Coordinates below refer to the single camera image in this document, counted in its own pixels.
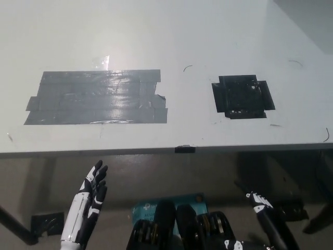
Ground grey duct tape patch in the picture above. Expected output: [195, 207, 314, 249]
[23, 69, 169, 125]

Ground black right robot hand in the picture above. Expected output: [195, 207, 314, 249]
[223, 191, 300, 250]

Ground small black tape strip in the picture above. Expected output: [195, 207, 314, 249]
[175, 144, 196, 154]

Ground black table leg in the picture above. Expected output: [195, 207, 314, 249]
[0, 205, 40, 245]

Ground clear tape piece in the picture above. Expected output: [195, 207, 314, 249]
[92, 54, 110, 70]

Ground black floor tape patch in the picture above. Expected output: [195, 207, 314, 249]
[31, 212, 65, 236]
[275, 199, 310, 222]

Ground teal cardboard box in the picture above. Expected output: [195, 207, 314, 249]
[131, 192, 209, 235]

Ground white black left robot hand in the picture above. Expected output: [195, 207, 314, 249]
[60, 160, 109, 244]

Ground black robot legs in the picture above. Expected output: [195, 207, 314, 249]
[126, 200, 241, 250]

